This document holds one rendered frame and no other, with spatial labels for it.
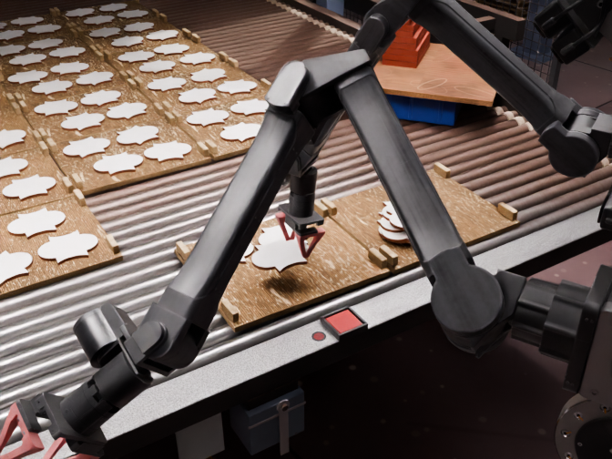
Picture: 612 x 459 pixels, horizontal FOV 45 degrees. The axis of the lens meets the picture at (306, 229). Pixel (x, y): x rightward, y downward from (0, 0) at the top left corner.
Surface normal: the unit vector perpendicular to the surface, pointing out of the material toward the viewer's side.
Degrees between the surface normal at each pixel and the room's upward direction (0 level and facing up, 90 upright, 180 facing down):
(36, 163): 0
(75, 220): 0
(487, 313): 39
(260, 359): 0
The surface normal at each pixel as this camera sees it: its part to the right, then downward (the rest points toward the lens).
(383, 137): -0.36, -0.34
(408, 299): 0.00, -0.84
